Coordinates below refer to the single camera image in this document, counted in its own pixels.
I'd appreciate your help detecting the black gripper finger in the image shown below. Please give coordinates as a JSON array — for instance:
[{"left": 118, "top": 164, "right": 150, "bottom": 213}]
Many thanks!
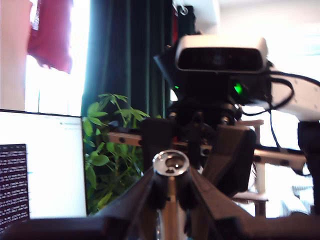
[
  {"left": 176, "top": 167, "right": 251, "bottom": 240},
  {"left": 94, "top": 167, "right": 168, "bottom": 240},
  {"left": 201, "top": 124, "right": 257, "bottom": 196},
  {"left": 140, "top": 116, "right": 177, "bottom": 173}
]

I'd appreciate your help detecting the metallic silver laser pointer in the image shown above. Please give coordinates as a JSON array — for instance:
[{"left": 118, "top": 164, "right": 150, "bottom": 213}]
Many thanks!
[{"left": 151, "top": 149, "right": 191, "bottom": 240}]

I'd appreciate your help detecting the green leafy house plant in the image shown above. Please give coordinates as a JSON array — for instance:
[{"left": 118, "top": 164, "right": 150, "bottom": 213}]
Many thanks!
[{"left": 82, "top": 93, "right": 161, "bottom": 216}]

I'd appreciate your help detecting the large black Huawei monitor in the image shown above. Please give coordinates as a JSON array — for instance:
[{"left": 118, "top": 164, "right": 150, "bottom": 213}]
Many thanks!
[{"left": 0, "top": 109, "right": 88, "bottom": 226}]

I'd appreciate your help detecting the dark green curtain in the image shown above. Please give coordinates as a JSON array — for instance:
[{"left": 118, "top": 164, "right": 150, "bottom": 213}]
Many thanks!
[{"left": 81, "top": 0, "right": 177, "bottom": 118}]

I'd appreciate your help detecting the red hanging cloth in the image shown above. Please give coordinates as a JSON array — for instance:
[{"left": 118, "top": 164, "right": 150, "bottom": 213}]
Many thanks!
[{"left": 26, "top": 0, "right": 74, "bottom": 75}]

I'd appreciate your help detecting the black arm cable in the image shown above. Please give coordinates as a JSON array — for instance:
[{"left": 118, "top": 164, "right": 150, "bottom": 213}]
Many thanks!
[
  {"left": 238, "top": 74, "right": 296, "bottom": 118},
  {"left": 269, "top": 109, "right": 312, "bottom": 177}
]

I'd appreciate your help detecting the pale arm camera box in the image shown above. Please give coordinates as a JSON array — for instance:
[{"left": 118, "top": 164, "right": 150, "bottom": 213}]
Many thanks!
[{"left": 174, "top": 34, "right": 269, "bottom": 75}]

